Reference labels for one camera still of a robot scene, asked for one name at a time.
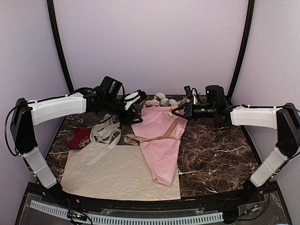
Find grey slotted cable duct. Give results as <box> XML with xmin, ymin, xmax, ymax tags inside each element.
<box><xmin>30</xmin><ymin>200</ymin><xmax>224</xmax><ymax>225</ymax></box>

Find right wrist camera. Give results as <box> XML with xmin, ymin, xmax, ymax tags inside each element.
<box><xmin>184</xmin><ymin>85</ymin><xmax>202</xmax><ymax>105</ymax></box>

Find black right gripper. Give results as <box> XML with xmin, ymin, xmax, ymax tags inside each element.
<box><xmin>172</xmin><ymin>101</ymin><xmax>217</xmax><ymax>121</ymax></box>

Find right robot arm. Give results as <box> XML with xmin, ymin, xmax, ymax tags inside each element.
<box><xmin>172</xmin><ymin>85</ymin><xmax>300</xmax><ymax>203</ymax></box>

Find small circuit board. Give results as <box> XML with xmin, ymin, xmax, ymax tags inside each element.
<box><xmin>67</xmin><ymin>210</ymin><xmax>88</xmax><ymax>221</ymax></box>

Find left black frame post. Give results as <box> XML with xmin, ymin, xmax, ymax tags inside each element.
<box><xmin>46</xmin><ymin>0</ymin><xmax>75</xmax><ymax>93</ymax></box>

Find cream wrapping paper sheet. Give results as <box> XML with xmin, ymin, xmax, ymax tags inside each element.
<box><xmin>60</xmin><ymin>142</ymin><xmax>180</xmax><ymax>201</ymax></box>

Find black frame post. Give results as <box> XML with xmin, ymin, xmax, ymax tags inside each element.
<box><xmin>46</xmin><ymin>0</ymin><xmax>75</xmax><ymax>93</ymax></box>
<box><xmin>227</xmin><ymin>0</ymin><xmax>255</xmax><ymax>101</ymax></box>

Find pink wrapping paper sheet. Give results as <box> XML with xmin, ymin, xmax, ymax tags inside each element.
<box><xmin>140</xmin><ymin>117</ymin><xmax>188</xmax><ymax>187</ymax></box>

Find red floral bowl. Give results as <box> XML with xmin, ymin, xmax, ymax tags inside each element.
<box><xmin>66</xmin><ymin>127</ymin><xmax>91</xmax><ymax>150</ymax></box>

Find right black frame post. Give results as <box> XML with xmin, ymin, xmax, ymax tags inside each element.
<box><xmin>227</xmin><ymin>0</ymin><xmax>255</xmax><ymax>101</ymax></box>

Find cream printed ribbon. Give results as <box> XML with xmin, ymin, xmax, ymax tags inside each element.
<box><xmin>87</xmin><ymin>114</ymin><xmax>121</xmax><ymax>165</ymax></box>

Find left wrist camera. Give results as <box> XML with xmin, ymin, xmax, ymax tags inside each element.
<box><xmin>122</xmin><ymin>90</ymin><xmax>147</xmax><ymax>110</ymax></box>

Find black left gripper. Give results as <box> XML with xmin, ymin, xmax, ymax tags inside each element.
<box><xmin>103</xmin><ymin>97</ymin><xmax>143</xmax><ymax>127</ymax></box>

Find tan satin ribbon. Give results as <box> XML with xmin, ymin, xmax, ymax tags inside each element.
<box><xmin>123</xmin><ymin>106</ymin><xmax>181</xmax><ymax>145</ymax></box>

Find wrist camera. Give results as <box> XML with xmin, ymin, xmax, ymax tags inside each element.
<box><xmin>184</xmin><ymin>85</ymin><xmax>202</xmax><ymax>105</ymax></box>
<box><xmin>122</xmin><ymin>90</ymin><xmax>147</xmax><ymax>110</ymax></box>

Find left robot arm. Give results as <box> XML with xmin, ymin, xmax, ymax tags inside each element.
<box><xmin>4</xmin><ymin>76</ymin><xmax>146</xmax><ymax>204</ymax></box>

